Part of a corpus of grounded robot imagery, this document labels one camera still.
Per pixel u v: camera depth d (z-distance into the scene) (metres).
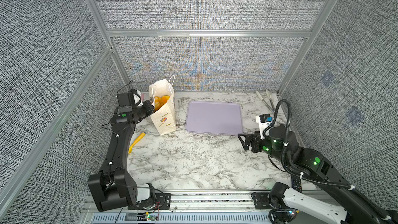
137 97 0.64
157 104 0.92
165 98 0.96
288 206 0.62
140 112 0.67
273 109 1.09
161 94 0.98
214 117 1.08
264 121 0.55
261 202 0.73
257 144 0.57
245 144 0.59
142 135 0.95
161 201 0.74
